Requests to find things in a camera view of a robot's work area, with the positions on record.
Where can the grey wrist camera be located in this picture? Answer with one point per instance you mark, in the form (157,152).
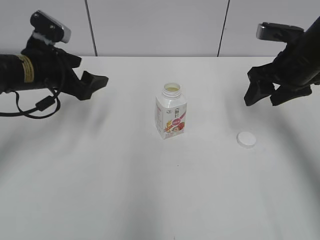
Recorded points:
(275,32)
(49,28)

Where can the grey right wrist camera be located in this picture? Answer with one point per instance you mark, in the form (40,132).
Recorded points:
(275,32)

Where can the white ribbed bottle cap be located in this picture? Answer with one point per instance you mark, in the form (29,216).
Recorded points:
(246,139)

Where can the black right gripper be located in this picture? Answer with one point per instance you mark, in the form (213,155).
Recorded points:
(294,69)

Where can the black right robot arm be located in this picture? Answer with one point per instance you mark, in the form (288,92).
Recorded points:
(294,70)

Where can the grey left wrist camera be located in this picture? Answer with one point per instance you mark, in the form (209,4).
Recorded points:
(49,28)

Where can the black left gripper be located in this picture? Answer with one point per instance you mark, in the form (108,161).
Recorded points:
(55,67)

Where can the white yili changqing yogurt bottle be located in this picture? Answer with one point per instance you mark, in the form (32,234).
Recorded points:
(170,111)

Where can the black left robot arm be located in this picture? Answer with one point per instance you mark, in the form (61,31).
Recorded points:
(14,71)

